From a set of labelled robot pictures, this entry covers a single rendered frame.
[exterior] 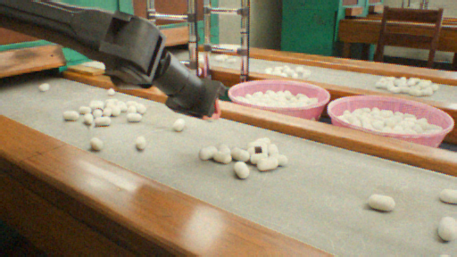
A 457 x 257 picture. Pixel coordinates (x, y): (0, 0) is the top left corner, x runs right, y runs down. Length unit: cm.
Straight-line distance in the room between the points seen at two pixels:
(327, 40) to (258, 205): 298
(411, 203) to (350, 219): 11
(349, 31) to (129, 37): 298
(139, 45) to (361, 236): 38
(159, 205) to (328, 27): 305
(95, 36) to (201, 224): 28
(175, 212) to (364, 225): 25
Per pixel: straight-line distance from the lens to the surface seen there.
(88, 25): 54
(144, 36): 53
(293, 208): 54
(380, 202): 56
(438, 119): 96
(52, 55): 130
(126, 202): 52
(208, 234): 44
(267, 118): 80
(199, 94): 62
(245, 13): 114
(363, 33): 337
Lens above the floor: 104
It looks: 21 degrees down
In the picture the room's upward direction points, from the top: straight up
